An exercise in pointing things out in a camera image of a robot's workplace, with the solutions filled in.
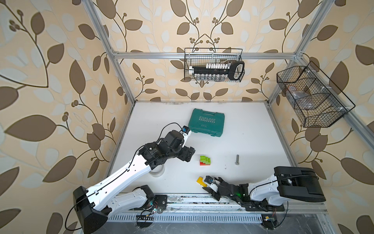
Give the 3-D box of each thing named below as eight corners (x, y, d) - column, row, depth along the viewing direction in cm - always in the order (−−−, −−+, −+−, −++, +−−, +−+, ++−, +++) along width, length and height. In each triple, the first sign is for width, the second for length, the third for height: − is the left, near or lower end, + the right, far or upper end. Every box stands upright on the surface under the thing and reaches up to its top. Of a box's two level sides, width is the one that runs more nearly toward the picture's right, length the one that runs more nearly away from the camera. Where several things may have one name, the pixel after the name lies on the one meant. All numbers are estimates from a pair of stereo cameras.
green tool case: (187, 132, 104) (187, 127, 100) (192, 112, 116) (192, 108, 112) (222, 137, 101) (224, 133, 97) (224, 117, 113) (225, 112, 109)
